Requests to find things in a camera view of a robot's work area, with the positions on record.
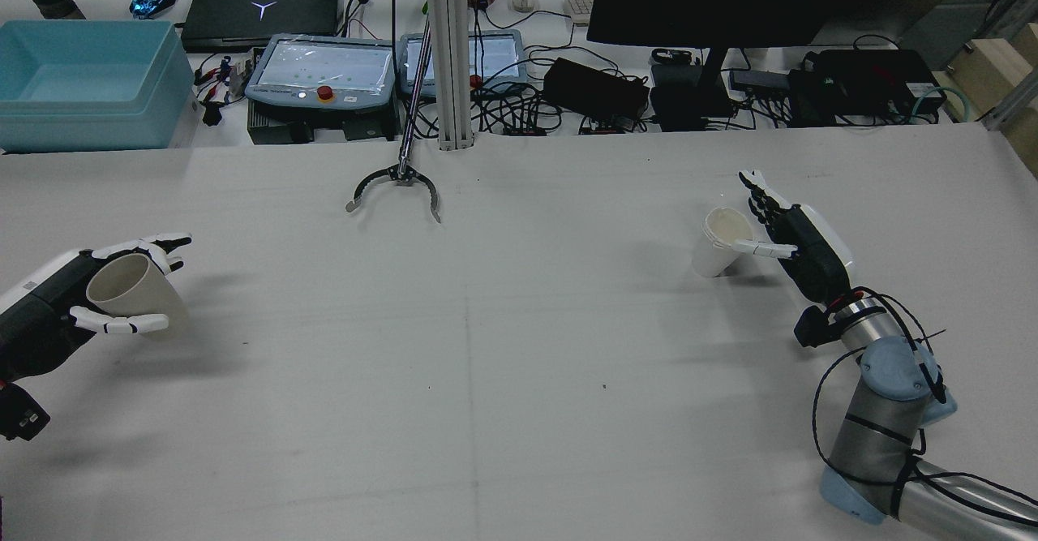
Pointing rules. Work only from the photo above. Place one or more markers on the teach pendant with red button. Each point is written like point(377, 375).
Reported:
point(324, 70)

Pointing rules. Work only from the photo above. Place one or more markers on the light wooden crate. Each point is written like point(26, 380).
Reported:
point(997, 70)

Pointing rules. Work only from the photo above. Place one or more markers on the aluminium profile post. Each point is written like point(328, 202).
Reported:
point(448, 54)

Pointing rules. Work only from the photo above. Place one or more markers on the black laptop white logo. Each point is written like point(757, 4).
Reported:
point(259, 30)

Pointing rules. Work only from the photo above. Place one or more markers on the black box under pendant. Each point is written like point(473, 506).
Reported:
point(324, 129)

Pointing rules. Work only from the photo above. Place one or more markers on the metal claw grabber tool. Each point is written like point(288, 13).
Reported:
point(401, 174)

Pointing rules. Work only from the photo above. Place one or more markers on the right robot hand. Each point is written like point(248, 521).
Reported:
point(812, 251)

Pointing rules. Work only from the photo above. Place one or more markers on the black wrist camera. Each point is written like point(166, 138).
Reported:
point(23, 413)
point(813, 327)

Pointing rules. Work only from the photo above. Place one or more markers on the light blue plastic bin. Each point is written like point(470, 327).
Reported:
point(97, 119)

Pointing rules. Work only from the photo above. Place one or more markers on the black orange power strip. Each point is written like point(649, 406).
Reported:
point(525, 129)
point(604, 126)

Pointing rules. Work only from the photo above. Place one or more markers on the red black clip leads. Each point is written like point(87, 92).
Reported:
point(212, 87)

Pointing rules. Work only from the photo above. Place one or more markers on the right UR5e robot arm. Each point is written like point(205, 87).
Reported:
point(880, 423)

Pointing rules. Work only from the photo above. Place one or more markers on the blue grey teach pendant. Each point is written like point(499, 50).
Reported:
point(499, 58)

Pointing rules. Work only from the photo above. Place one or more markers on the blue computer mouse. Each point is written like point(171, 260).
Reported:
point(154, 1)

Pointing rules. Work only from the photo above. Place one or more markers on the beige keyboard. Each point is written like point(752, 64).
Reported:
point(580, 10)

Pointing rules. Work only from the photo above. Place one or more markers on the beige paper cup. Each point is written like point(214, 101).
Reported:
point(138, 289)

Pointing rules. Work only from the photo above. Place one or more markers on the black power adapter brick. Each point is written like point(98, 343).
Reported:
point(596, 87)

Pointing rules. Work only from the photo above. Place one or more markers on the white paper cup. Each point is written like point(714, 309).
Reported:
point(714, 259)

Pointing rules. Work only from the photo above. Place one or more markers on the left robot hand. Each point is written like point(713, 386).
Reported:
point(40, 314)

